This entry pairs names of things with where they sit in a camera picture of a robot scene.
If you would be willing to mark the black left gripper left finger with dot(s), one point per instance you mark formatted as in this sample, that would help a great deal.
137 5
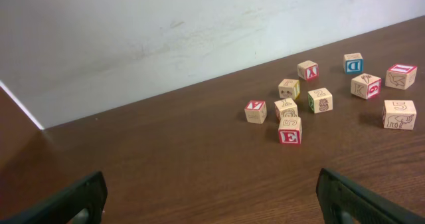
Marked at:
88 194

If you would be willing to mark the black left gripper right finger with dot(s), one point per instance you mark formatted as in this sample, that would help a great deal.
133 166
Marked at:
344 201

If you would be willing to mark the wooden block red E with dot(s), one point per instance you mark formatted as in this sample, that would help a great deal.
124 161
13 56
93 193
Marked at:
290 130

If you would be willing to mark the wooden block green 2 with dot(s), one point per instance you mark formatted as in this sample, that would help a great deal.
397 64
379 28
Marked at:
320 100

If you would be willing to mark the wooden block elephant 5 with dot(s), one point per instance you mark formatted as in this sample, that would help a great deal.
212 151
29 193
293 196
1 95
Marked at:
399 114

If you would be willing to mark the wooden block red 9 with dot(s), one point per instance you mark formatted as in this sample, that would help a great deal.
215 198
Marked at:
366 86

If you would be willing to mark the wooden block red I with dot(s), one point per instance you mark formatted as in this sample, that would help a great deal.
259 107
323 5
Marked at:
400 76

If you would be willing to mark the wooden block giraffe top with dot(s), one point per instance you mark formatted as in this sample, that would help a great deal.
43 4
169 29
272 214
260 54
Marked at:
286 108

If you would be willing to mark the wooden block red A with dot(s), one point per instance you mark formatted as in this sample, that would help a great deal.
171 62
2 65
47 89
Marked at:
256 111

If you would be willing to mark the wooden block yellow F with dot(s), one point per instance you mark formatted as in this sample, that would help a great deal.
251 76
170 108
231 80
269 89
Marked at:
289 88

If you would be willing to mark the wooden block red X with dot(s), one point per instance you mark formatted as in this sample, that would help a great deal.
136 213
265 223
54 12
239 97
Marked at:
307 70

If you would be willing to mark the wooden block blue D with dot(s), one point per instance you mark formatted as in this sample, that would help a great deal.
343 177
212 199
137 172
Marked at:
353 63

